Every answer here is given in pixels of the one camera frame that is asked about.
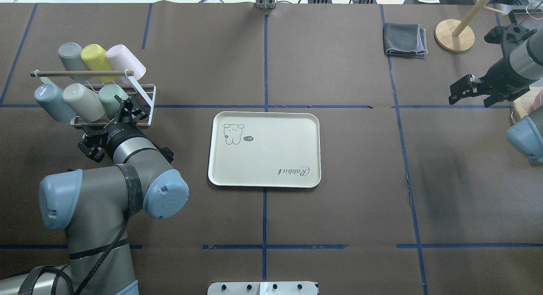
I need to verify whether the grey folded cloth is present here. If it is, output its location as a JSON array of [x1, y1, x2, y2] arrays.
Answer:
[[383, 22, 428, 59]]

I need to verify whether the grey cup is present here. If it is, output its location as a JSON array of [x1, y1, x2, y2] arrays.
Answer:
[[58, 43, 89, 71]]

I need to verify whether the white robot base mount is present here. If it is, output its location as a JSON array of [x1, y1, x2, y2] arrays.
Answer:
[[207, 281, 319, 295]]

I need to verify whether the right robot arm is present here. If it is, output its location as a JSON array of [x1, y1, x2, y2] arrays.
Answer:
[[448, 9, 543, 164]]

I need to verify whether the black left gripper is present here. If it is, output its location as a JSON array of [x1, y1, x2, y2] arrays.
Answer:
[[78, 96, 149, 162]]

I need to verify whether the cream rabbit tray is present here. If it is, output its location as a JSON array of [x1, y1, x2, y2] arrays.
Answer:
[[208, 111, 322, 188]]

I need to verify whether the yellow cup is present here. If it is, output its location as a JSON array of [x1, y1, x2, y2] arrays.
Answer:
[[80, 44, 113, 71]]

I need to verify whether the pink cup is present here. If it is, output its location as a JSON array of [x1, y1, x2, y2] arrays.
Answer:
[[106, 44, 147, 80]]

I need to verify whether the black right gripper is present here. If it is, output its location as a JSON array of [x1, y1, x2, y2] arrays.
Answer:
[[448, 64, 531, 108]]

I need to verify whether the cream cup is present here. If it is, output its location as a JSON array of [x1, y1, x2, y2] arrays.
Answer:
[[62, 84, 105, 122]]

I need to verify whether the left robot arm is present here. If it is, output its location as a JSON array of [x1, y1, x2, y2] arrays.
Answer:
[[1, 96, 189, 295]]

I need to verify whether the wooden cutting board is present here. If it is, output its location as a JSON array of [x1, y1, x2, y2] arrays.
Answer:
[[509, 87, 543, 126]]

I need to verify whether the wooden stand with round base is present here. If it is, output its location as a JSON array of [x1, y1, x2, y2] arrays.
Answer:
[[434, 0, 504, 53]]

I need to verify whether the blue cup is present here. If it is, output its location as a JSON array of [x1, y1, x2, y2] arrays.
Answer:
[[34, 84, 76, 122]]

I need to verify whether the green cup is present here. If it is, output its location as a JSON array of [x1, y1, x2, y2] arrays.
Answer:
[[98, 84, 129, 119]]

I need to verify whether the white wire cup rack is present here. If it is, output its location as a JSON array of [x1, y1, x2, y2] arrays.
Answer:
[[30, 70, 157, 127]]

